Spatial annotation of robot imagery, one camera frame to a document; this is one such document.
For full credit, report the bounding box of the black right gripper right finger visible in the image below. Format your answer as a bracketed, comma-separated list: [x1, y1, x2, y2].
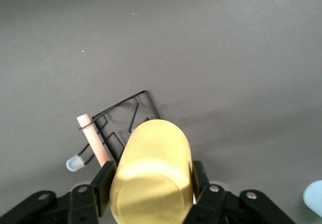
[186, 160, 296, 224]

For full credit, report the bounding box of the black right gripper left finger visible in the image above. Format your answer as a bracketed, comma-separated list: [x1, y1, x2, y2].
[0, 160, 118, 224]

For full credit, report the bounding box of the black wire cup holder rack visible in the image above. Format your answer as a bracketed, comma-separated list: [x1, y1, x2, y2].
[65, 90, 163, 173]

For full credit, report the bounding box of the yellow plastic cup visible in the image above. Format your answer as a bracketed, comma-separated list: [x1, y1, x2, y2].
[109, 119, 195, 224]

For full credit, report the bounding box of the light blue plastic cup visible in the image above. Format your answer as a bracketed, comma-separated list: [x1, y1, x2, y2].
[302, 180, 322, 218]

